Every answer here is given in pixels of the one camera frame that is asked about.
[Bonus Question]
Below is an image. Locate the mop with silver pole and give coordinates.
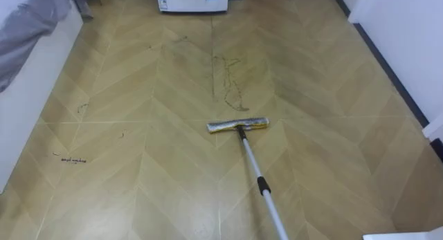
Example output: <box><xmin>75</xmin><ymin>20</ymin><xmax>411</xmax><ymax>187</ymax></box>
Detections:
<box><xmin>206</xmin><ymin>117</ymin><xmax>290</xmax><ymax>240</ymax></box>

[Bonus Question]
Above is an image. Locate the white washing machine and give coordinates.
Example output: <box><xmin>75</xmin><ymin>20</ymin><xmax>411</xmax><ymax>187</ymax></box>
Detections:
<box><xmin>156</xmin><ymin>0</ymin><xmax>230</xmax><ymax>14</ymax></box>

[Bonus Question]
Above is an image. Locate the bed with grey bedding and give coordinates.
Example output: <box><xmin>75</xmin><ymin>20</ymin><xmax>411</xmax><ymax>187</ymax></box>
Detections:
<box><xmin>0</xmin><ymin>0</ymin><xmax>101</xmax><ymax>195</ymax></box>

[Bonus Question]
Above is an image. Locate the white cabinet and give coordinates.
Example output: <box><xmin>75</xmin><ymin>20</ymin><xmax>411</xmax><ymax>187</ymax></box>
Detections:
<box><xmin>362</xmin><ymin>226</ymin><xmax>443</xmax><ymax>240</ymax></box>

